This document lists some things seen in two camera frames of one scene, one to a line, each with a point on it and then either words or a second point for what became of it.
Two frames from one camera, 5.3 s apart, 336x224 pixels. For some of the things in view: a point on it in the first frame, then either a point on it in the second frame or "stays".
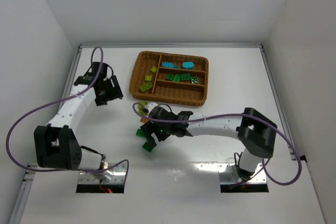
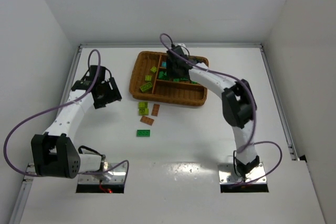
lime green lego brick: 146,87 stays
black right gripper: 151,131 -> 172,69
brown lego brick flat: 144,119 stays
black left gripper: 110,91 stays
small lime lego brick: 154,69 stays
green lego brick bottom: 147,147 -> 162,76
